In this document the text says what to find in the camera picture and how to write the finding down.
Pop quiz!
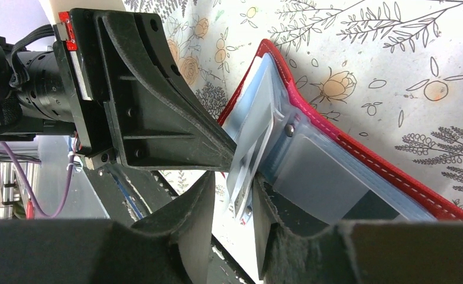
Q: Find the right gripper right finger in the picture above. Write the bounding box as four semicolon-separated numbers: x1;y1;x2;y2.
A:
252;174;463;283

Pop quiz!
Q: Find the card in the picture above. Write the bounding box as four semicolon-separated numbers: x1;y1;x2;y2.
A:
226;101;284;222

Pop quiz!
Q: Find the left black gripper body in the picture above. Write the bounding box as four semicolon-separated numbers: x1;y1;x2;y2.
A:
53;8;115;170

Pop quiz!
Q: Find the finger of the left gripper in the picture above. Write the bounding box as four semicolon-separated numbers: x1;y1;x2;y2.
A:
94;11;238;173

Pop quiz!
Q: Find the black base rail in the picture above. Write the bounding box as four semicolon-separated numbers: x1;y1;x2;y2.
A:
80;164;252;283

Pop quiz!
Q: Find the red leather card holder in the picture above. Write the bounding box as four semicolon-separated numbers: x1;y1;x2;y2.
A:
219;39;463;225

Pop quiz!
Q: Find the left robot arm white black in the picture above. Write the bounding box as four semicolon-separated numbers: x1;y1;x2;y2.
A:
0;8;236;171

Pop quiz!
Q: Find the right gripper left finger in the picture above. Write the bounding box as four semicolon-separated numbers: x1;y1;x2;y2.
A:
0;171;215;283

